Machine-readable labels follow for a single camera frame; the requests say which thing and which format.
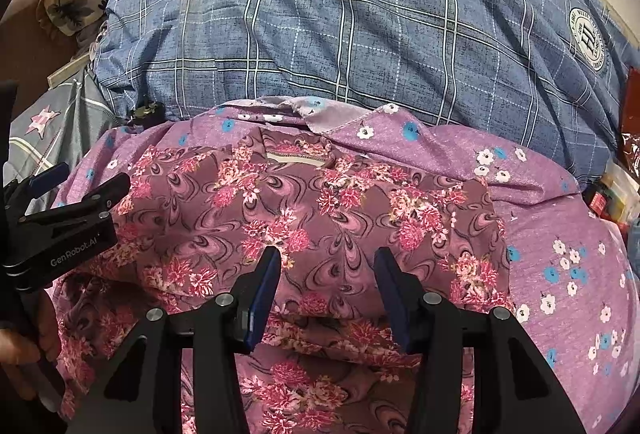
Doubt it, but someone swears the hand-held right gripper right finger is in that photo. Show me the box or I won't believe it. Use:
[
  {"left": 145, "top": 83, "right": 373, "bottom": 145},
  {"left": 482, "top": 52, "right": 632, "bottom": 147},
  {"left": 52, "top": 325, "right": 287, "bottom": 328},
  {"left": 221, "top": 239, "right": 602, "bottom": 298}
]
[{"left": 374, "top": 246, "right": 586, "bottom": 434}]

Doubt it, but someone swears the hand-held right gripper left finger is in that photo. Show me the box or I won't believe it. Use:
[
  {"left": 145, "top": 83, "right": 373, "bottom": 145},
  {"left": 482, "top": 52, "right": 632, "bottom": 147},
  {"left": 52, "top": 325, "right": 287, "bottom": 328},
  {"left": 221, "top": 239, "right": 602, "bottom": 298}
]
[{"left": 65, "top": 246, "right": 282, "bottom": 434}]

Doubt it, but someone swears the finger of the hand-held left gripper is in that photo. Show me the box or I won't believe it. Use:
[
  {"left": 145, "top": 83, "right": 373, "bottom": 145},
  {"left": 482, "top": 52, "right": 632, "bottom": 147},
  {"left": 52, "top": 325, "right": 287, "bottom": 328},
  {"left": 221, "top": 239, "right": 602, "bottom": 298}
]
[
  {"left": 2, "top": 162, "right": 71, "bottom": 215},
  {"left": 20, "top": 172, "right": 132, "bottom": 227}
]

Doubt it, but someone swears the pink floral garment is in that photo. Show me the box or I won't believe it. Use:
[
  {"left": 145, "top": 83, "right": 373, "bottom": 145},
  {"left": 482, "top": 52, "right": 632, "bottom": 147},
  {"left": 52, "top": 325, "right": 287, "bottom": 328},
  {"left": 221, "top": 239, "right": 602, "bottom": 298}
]
[{"left": 52, "top": 126, "right": 516, "bottom": 434}]

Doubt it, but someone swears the person's left hand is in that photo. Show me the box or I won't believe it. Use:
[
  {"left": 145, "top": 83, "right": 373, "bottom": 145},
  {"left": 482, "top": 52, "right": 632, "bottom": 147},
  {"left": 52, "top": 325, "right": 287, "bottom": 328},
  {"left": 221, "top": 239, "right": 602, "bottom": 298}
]
[{"left": 0, "top": 291, "right": 63, "bottom": 402}]

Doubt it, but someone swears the grey star patterned cloth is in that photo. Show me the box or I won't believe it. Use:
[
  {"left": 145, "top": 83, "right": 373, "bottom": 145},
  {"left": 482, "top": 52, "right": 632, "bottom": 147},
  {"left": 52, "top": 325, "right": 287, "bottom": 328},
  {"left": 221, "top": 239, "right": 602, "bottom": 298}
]
[{"left": 10, "top": 64, "right": 131, "bottom": 210}]

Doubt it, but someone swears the purple floral bedsheet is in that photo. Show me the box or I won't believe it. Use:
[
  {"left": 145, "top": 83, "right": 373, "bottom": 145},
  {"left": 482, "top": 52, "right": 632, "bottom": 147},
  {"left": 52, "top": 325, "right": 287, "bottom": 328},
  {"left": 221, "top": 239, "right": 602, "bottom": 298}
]
[{"left": 50, "top": 96, "right": 640, "bottom": 434}]

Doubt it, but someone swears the clear plastic packet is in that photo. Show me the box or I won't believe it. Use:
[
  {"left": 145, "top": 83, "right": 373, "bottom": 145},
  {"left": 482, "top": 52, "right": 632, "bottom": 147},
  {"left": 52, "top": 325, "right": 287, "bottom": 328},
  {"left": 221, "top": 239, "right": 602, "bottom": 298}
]
[{"left": 600, "top": 164, "right": 640, "bottom": 226}]

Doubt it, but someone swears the blue plaid quilt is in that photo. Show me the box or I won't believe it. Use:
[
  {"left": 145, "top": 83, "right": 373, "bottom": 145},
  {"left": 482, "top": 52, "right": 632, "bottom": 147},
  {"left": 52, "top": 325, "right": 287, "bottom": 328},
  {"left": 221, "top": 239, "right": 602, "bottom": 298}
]
[{"left": 92, "top": 0, "right": 640, "bottom": 180}]

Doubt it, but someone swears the red plastic bag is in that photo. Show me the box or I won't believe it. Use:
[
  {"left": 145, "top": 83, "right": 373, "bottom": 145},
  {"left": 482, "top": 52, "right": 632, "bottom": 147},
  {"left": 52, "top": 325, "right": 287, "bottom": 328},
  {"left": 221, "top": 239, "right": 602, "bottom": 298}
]
[{"left": 617, "top": 69, "right": 640, "bottom": 170}]

